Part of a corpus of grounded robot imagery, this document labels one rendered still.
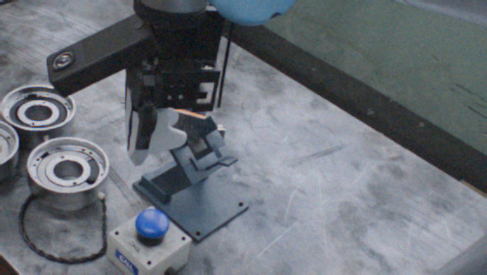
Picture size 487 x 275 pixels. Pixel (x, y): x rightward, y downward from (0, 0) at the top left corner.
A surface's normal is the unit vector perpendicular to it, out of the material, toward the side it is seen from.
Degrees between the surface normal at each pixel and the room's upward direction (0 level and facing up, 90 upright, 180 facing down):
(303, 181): 0
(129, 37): 31
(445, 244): 0
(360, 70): 90
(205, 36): 90
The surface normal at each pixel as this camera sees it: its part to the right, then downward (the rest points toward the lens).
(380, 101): -0.69, 0.35
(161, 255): 0.15, -0.79
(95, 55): -0.35, -0.63
